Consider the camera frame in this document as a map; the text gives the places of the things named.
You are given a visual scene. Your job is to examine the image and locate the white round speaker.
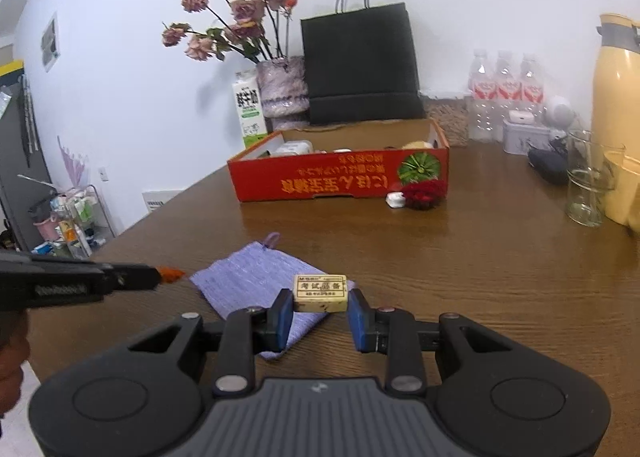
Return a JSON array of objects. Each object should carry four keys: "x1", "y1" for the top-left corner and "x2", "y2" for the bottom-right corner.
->
[{"x1": 544, "y1": 96, "x2": 576, "y2": 131}]

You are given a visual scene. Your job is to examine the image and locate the clear plastic wipes container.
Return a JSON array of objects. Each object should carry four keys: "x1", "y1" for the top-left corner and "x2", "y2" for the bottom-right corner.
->
[{"x1": 272, "y1": 140, "x2": 314, "y2": 157}]

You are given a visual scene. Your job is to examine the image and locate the water bottle right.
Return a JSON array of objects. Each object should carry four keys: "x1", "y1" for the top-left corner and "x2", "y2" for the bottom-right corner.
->
[{"x1": 520, "y1": 54, "x2": 544, "y2": 122}]

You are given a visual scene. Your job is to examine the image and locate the dark blue glasses case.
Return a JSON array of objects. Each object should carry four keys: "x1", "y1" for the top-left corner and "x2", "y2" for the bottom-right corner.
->
[{"x1": 527, "y1": 148, "x2": 568, "y2": 186}]

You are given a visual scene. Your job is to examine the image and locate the white heart shaped charger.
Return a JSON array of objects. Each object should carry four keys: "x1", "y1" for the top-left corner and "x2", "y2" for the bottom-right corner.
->
[{"x1": 385, "y1": 191, "x2": 406, "y2": 209}]

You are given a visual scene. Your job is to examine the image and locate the red artificial rose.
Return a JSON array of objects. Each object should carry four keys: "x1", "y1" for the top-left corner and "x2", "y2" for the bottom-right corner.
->
[{"x1": 401, "y1": 180, "x2": 448, "y2": 211}]

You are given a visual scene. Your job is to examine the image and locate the clear container of pellets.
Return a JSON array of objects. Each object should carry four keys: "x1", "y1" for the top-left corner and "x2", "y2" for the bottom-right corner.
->
[{"x1": 421, "y1": 94, "x2": 469, "y2": 147}]

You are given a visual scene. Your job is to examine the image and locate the cream yellow thermos jug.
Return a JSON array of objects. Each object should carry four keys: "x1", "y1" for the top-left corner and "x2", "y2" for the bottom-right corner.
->
[{"x1": 591, "y1": 13, "x2": 640, "y2": 160}]

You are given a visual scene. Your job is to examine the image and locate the green white milk carton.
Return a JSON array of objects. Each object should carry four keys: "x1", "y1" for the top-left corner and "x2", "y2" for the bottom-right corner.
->
[{"x1": 232, "y1": 69, "x2": 268, "y2": 148}]

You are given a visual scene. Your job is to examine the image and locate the cluttered storage rack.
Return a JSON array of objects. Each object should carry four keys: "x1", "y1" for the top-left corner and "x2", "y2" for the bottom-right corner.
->
[{"x1": 17, "y1": 174, "x2": 115, "y2": 260}]

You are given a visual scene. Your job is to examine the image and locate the dried pink rose bouquet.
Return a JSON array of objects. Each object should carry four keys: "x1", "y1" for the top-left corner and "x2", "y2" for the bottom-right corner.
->
[{"x1": 160, "y1": 0, "x2": 297, "y2": 65}]

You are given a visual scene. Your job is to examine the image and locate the yellow white plush toy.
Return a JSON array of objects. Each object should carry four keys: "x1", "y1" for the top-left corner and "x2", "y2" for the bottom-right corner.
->
[{"x1": 401, "y1": 140, "x2": 434, "y2": 150}]

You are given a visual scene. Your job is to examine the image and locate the water bottle middle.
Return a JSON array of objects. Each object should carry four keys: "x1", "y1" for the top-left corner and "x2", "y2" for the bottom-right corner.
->
[{"x1": 495, "y1": 50, "x2": 522, "y2": 123}]

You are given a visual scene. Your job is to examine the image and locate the beige eraser block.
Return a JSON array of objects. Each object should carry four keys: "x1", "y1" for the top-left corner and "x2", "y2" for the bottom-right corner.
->
[{"x1": 293, "y1": 274, "x2": 349, "y2": 314}]

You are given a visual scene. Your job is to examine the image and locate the water bottle left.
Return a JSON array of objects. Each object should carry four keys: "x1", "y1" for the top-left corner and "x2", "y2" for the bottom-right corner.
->
[{"x1": 468, "y1": 50, "x2": 497, "y2": 142}]

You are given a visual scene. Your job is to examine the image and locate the person's left hand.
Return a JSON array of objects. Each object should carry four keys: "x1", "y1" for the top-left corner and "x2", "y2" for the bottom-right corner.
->
[{"x1": 0, "y1": 312, "x2": 30, "y2": 415}]

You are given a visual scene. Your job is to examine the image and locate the water bottle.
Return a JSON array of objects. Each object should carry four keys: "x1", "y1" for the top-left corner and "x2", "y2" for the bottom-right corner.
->
[
  {"x1": 520, "y1": 54, "x2": 544, "y2": 122},
  {"x1": 468, "y1": 50, "x2": 497, "y2": 142},
  {"x1": 495, "y1": 50, "x2": 522, "y2": 123}
]

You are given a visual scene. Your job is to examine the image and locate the white earbuds case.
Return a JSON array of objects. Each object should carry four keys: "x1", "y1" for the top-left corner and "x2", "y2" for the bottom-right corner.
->
[{"x1": 508, "y1": 110, "x2": 535, "y2": 125}]

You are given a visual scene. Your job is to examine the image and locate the clear glass measuring cup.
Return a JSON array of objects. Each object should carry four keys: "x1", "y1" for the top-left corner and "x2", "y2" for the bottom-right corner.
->
[{"x1": 565, "y1": 130, "x2": 626, "y2": 227}]

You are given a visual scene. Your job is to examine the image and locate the white metal tin box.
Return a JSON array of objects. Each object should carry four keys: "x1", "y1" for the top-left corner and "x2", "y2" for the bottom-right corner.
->
[{"x1": 502, "y1": 120, "x2": 551, "y2": 156}]

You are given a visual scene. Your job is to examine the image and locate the red orange cardboard box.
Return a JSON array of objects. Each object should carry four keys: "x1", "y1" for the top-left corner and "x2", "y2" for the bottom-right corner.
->
[{"x1": 228, "y1": 119, "x2": 450, "y2": 202}]

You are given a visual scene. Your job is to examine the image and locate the yellow ceramic mug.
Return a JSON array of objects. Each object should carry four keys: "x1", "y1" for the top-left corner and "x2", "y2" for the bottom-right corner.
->
[{"x1": 605, "y1": 149, "x2": 639, "y2": 232}]

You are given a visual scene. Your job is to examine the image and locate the black paper shopping bag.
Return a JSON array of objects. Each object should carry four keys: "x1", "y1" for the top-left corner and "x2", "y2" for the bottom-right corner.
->
[{"x1": 302, "y1": 0, "x2": 424, "y2": 125}]

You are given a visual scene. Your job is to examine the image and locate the pink marbled ceramic vase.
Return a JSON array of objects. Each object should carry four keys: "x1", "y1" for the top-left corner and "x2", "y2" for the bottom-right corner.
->
[{"x1": 257, "y1": 56, "x2": 310, "y2": 131}]

